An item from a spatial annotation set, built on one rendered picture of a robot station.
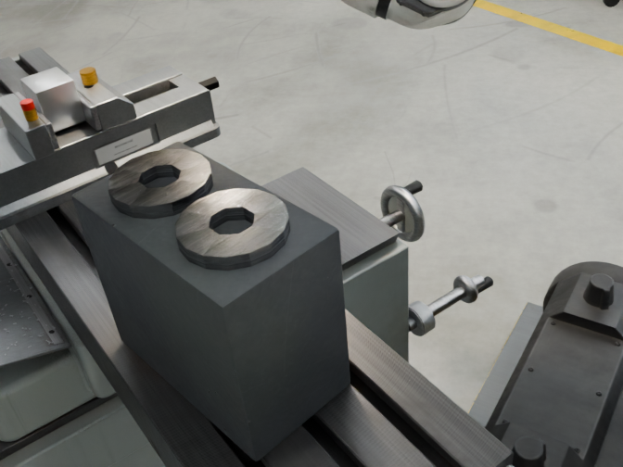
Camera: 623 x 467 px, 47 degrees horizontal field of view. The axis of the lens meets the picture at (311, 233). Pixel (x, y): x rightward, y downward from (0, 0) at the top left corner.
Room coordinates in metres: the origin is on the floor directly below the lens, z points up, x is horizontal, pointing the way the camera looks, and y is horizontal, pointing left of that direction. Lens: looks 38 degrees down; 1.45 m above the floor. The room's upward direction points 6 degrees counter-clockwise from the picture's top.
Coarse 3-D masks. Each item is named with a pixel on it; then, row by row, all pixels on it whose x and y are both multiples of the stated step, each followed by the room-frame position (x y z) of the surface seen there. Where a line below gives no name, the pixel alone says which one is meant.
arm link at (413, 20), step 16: (352, 0) 0.79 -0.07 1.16; (368, 0) 0.78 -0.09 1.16; (384, 0) 0.77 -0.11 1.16; (400, 0) 0.74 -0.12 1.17; (416, 0) 0.74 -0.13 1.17; (384, 16) 0.78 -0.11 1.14; (400, 16) 0.77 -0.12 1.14; (416, 16) 0.75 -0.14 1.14; (432, 16) 0.75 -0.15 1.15; (448, 16) 0.77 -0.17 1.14
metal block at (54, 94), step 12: (48, 72) 0.92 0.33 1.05; (60, 72) 0.92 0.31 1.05; (24, 84) 0.90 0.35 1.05; (36, 84) 0.89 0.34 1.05; (48, 84) 0.88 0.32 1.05; (60, 84) 0.88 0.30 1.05; (72, 84) 0.89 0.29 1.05; (36, 96) 0.86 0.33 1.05; (48, 96) 0.87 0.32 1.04; (60, 96) 0.88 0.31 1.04; (72, 96) 0.89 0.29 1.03; (36, 108) 0.88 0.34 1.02; (48, 108) 0.87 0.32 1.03; (60, 108) 0.87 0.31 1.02; (72, 108) 0.88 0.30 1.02; (60, 120) 0.87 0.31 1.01; (72, 120) 0.88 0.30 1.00
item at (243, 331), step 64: (128, 192) 0.51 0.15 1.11; (192, 192) 0.50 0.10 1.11; (256, 192) 0.49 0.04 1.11; (128, 256) 0.48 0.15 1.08; (192, 256) 0.43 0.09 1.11; (256, 256) 0.42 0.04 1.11; (320, 256) 0.44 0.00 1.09; (128, 320) 0.51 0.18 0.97; (192, 320) 0.41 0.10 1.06; (256, 320) 0.39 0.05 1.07; (320, 320) 0.43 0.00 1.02; (192, 384) 0.44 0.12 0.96; (256, 384) 0.38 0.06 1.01; (320, 384) 0.43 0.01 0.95; (256, 448) 0.38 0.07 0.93
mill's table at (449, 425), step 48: (0, 96) 1.16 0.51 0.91; (48, 240) 0.73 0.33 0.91; (48, 288) 0.72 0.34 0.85; (96, 288) 0.63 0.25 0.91; (96, 336) 0.55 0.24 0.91; (144, 384) 0.48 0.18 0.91; (384, 384) 0.45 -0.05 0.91; (432, 384) 0.44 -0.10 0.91; (144, 432) 0.48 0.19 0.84; (192, 432) 0.42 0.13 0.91; (336, 432) 0.40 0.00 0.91; (384, 432) 0.39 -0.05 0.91; (432, 432) 0.39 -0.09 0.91; (480, 432) 0.38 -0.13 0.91
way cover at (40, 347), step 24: (0, 240) 0.85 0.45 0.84; (0, 264) 0.78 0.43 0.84; (0, 288) 0.73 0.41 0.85; (24, 288) 0.73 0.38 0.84; (0, 312) 0.68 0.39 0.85; (24, 312) 0.68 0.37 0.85; (48, 312) 0.68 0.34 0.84; (0, 336) 0.63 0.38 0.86; (24, 336) 0.63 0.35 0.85; (48, 336) 0.63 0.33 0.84; (0, 360) 0.59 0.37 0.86
